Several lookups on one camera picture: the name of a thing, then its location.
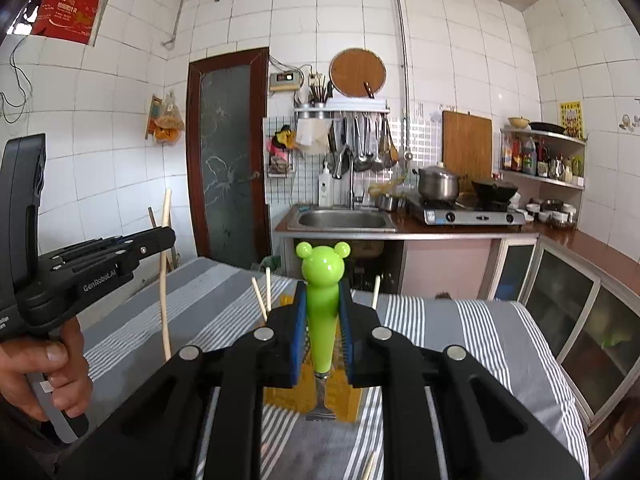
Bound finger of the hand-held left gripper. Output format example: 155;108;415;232
48;226;177;269

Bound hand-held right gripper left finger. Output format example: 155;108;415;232
60;281;308;480

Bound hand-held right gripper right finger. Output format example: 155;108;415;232
338;280;587;480

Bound green bear-handled utensil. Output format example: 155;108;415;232
295;241;351;423

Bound long curved wooden chopstick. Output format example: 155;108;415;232
160;189;175;363

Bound yellow plastic utensil holder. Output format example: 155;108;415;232
262;287;363;423

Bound row of hanging kitchen utensils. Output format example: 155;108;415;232
327;114;415;172

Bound person's left hand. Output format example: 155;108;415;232
0;319;94;422

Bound brown wooden stick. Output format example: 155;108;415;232
147;206;176;271

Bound grey striped tablecloth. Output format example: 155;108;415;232
75;255;591;480

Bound dark wooden glass door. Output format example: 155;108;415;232
186;47;271;271

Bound stainless steel sink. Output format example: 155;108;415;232
295;207;394;231

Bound hanging plastic bags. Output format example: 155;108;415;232
145;91;186;144

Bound white soap bottle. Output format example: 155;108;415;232
318;160;335;208

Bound metal faucet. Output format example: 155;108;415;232
334;145;369;211

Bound yellow and red hanging cloths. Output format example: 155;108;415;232
267;125;297;156

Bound steel gas stove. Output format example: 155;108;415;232
406;195;527;226

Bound steel pot with lid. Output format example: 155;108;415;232
412;161;464;201

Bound white hanging bag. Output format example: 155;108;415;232
295;117;329;156

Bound black wok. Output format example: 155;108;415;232
471;179;520;204

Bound glass-door kitchen cabinet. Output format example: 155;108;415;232
400;235;640;436

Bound bundle of dark chopsticks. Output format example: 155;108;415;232
308;73;334;105

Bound rectangular wooden cutting board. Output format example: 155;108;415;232
442;110;494;181

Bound cluster of small bowls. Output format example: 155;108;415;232
525;199;579;229

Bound red cardboard box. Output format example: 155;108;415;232
31;0;103;44

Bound row of condiment bottles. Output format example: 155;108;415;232
502;137;551;176

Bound kitchen counter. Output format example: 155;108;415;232
275;205;640;267

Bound round wooden board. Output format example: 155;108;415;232
328;48;387;99

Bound metal corner shelf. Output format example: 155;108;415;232
500;127;587;191

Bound black pan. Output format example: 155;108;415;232
528;121;569;136

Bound white wire grid panel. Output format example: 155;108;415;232
263;116;441;207

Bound wall controller box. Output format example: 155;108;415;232
269;71;304;94

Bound metal wall rack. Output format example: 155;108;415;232
293;100;391;121

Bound metal wall pipe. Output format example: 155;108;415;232
390;0;414;111

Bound yellow wall poster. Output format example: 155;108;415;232
558;101;585;140

